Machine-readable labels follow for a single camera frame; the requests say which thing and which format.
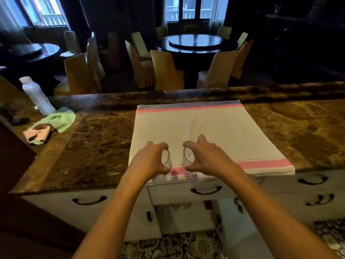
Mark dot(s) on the person's left hand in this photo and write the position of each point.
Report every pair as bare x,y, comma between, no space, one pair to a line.
145,161

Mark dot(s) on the person's right hand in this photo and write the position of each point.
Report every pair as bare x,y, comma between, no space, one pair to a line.
209,159

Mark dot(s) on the person's right thumb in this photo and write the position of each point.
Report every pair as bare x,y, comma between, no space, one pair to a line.
192,167

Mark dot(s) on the person's left thumb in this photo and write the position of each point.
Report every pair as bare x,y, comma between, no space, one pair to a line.
163,169

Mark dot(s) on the person's left middle finger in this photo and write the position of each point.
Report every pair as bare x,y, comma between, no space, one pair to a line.
149,144

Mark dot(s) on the person's right middle finger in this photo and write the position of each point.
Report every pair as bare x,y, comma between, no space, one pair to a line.
202,140

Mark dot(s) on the clear drinking glass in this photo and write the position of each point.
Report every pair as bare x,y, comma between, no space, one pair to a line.
187,161
167,159

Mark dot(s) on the person's right forearm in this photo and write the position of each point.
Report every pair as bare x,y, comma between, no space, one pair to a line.
269,218

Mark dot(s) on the person's left forearm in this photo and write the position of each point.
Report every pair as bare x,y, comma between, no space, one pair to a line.
113,218

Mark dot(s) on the white towel with pink stripes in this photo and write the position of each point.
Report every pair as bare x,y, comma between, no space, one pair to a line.
215,126

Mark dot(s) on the white drawer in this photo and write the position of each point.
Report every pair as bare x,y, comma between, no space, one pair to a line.
172,192

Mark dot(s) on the small black cabinet latch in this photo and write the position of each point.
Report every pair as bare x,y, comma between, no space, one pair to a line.
149,216

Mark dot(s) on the group of beige covered chairs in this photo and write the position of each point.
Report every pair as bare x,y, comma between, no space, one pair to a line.
164,70

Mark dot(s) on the green cleaning cloth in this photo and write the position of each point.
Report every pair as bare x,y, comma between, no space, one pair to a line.
62,120

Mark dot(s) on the dark round dining table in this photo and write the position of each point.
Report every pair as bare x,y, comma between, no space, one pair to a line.
40,52
194,49

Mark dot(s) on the round glass turntable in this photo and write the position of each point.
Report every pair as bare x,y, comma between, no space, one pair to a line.
195,40

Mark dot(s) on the pink cleaning cloth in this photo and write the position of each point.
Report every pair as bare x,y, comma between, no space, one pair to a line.
39,133

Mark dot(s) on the white cabinet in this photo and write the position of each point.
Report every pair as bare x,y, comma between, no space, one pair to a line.
54,210

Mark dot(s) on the white plastic bottle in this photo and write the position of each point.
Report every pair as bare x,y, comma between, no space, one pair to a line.
37,95

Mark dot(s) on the window with wooden frame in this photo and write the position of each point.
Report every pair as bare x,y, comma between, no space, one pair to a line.
188,8
44,10

